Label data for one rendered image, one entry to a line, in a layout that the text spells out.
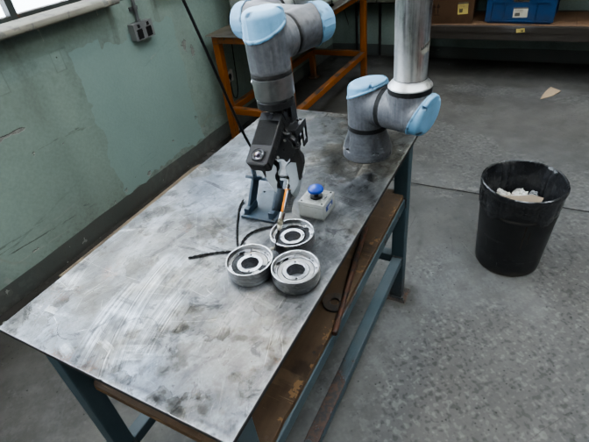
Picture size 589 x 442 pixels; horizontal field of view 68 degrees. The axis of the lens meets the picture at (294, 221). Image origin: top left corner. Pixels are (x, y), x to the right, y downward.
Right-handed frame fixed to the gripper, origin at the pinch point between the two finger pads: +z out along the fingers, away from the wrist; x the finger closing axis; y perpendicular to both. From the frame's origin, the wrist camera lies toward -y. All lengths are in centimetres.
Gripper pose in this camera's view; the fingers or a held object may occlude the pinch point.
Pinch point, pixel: (286, 193)
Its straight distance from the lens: 92.2
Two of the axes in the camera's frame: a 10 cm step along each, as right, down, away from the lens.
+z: 1.3, 8.0, 5.9
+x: -9.3, -1.1, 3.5
